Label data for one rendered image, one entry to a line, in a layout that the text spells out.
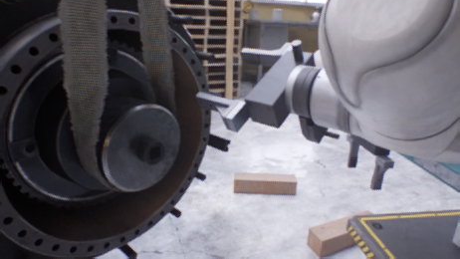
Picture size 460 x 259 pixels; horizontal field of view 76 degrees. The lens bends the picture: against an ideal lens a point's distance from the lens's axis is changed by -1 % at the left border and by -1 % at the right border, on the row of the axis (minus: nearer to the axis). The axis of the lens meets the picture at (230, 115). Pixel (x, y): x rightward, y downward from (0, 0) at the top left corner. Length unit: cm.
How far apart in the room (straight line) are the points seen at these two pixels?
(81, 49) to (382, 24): 36
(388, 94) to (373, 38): 4
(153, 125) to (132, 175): 8
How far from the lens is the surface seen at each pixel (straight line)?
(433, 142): 35
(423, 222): 145
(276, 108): 42
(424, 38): 19
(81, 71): 44
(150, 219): 63
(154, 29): 49
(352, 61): 20
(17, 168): 57
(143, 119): 46
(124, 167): 47
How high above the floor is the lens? 104
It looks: 17 degrees down
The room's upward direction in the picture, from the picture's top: 2 degrees clockwise
